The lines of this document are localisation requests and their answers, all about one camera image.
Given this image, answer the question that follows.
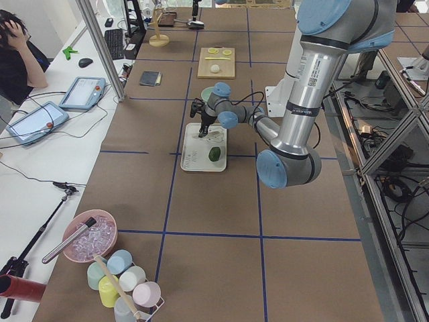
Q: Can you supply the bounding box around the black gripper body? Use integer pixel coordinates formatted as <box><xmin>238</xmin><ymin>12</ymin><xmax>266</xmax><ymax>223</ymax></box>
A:
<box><xmin>192</xmin><ymin>0</ymin><xmax>200</xmax><ymax>12</ymax></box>
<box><xmin>201</xmin><ymin>107</ymin><xmax>217</xmax><ymax>127</ymax></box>

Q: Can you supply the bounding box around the white ceramic spoon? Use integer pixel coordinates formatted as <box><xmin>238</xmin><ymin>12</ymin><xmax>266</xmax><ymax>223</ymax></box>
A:
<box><xmin>195</xmin><ymin>131</ymin><xmax>224</xmax><ymax>143</ymax></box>

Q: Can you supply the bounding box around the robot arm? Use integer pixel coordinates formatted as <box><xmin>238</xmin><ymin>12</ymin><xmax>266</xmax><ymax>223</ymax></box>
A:
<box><xmin>190</xmin><ymin>1</ymin><xmax>397</xmax><ymax>189</ymax></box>

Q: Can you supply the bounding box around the mint green bowl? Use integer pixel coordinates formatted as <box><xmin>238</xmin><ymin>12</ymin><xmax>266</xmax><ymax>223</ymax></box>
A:
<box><xmin>200</xmin><ymin>87</ymin><xmax>214</xmax><ymax>102</ymax></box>

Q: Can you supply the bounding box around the white steamed bun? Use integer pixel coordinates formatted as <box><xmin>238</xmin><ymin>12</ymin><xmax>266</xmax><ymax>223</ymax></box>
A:
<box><xmin>210</xmin><ymin>64</ymin><xmax>221</xmax><ymax>74</ymax></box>

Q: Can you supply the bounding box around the steel tube in bowl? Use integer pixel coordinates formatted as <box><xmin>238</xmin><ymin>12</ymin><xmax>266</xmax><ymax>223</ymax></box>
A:
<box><xmin>42</xmin><ymin>217</ymin><xmax>97</xmax><ymax>264</ymax></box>

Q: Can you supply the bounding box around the pink bowl with ice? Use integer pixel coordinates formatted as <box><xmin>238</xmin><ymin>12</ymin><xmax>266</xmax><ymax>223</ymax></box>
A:
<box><xmin>63</xmin><ymin>209</ymin><xmax>118</xmax><ymax>263</ymax></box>

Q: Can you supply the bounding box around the steel scoop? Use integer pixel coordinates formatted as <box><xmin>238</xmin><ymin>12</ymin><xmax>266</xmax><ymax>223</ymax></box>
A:
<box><xmin>174</xmin><ymin>19</ymin><xmax>204</xmax><ymax>30</ymax></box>

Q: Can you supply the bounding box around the cream bear serving tray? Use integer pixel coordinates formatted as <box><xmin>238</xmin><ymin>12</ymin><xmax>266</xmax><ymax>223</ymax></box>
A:
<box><xmin>180</xmin><ymin>123</ymin><xmax>227</xmax><ymax>172</ymax></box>

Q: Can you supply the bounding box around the green avocado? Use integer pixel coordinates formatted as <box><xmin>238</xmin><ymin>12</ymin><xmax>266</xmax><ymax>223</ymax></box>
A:
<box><xmin>208</xmin><ymin>146</ymin><xmax>222</xmax><ymax>162</ymax></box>

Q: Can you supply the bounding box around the wooden mug tree stand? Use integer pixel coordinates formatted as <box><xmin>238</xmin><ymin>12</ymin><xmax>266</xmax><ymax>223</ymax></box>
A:
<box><xmin>149</xmin><ymin>5</ymin><xmax>170</xmax><ymax>47</ymax></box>

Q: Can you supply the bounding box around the yellow plastic knife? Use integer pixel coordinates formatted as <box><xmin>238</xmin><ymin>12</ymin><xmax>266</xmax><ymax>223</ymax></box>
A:
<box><xmin>204</xmin><ymin>56</ymin><xmax>231</xmax><ymax>60</ymax></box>

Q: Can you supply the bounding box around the bamboo cutting board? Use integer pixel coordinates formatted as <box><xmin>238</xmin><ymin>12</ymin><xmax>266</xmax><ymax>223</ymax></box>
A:
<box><xmin>197</xmin><ymin>47</ymin><xmax>236</xmax><ymax>79</ymax></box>

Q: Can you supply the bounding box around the grey folded cloth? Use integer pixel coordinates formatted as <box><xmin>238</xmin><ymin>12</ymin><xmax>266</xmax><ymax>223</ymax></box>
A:
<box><xmin>139</xmin><ymin>71</ymin><xmax>162</xmax><ymax>87</ymax></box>

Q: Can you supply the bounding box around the black keyboard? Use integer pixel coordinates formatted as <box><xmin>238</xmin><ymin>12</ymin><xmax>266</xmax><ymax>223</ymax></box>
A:
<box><xmin>104</xmin><ymin>29</ymin><xmax>124</xmax><ymax>60</ymax></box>

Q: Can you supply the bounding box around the black computer mouse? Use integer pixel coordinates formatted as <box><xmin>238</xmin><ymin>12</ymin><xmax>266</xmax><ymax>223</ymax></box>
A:
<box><xmin>78</xmin><ymin>58</ymin><xmax>93</xmax><ymax>68</ymax></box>

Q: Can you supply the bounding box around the far blue teach pendant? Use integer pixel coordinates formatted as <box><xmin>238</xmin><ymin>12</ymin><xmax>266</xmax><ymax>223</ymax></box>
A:
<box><xmin>59</xmin><ymin>76</ymin><xmax>106</xmax><ymax>111</ymax></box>

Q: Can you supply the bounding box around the blue teach pendant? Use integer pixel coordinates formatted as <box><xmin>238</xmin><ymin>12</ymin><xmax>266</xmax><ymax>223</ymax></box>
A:
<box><xmin>59</xmin><ymin>76</ymin><xmax>106</xmax><ymax>111</ymax></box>
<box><xmin>6</xmin><ymin>101</ymin><xmax>69</xmax><ymax>146</ymax></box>

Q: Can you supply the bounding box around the green plastic clip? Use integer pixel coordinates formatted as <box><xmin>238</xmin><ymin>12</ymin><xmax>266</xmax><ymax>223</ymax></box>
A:
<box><xmin>62</xmin><ymin>46</ymin><xmax>78</xmax><ymax>60</ymax></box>

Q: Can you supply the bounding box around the near blue teach pendant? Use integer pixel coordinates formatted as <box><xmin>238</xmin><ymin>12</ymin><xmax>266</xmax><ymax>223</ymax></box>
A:
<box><xmin>6</xmin><ymin>101</ymin><xmax>69</xmax><ymax>146</ymax></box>

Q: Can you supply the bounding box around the person in black shirt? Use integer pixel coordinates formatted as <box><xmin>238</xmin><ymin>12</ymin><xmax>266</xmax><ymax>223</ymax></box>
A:
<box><xmin>1</xmin><ymin>9</ymin><xmax>50</xmax><ymax>105</ymax></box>

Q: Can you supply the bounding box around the wooden stick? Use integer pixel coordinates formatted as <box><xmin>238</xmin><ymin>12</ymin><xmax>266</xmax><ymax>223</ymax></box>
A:
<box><xmin>94</xmin><ymin>255</ymin><xmax>143</xmax><ymax>321</ymax></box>

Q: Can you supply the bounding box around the black tripod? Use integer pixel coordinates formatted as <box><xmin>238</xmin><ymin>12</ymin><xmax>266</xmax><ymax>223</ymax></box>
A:
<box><xmin>0</xmin><ymin>180</ymin><xmax>80</xmax><ymax>319</ymax></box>

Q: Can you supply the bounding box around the red cylinder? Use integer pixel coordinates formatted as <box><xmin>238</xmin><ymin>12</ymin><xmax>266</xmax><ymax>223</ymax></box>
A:
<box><xmin>1</xmin><ymin>274</ymin><xmax>46</xmax><ymax>303</ymax></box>

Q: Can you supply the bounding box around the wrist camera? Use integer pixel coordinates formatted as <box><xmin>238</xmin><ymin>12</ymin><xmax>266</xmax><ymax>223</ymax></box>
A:
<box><xmin>190</xmin><ymin>98</ymin><xmax>205</xmax><ymax>118</ymax></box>

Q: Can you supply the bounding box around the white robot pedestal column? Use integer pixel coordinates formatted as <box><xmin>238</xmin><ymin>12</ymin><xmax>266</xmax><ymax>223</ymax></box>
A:
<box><xmin>283</xmin><ymin>0</ymin><xmax>312</xmax><ymax>89</ymax></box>

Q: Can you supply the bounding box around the aluminium frame post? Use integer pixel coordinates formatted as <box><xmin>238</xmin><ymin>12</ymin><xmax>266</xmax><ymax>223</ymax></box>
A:
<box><xmin>76</xmin><ymin>0</ymin><xmax>125</xmax><ymax>102</ymax></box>

